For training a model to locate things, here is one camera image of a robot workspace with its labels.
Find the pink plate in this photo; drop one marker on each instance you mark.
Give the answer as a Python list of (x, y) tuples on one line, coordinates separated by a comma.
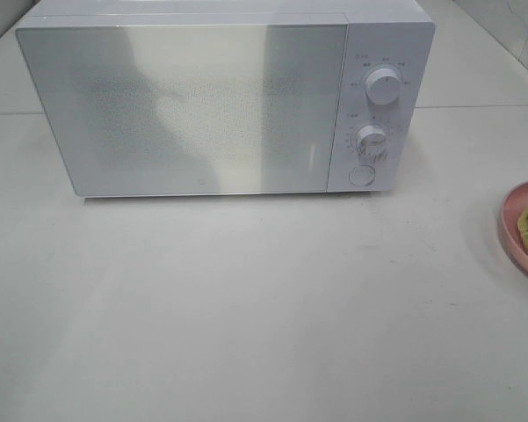
[(512, 207)]

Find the lower white timer knob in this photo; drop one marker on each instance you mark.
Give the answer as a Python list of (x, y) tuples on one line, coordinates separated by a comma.
[(371, 141)]

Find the white microwave oven body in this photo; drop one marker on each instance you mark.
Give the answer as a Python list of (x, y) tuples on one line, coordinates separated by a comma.
[(399, 33)]

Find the upper white power knob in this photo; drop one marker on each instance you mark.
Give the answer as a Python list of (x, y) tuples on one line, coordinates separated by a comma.
[(383, 84)]

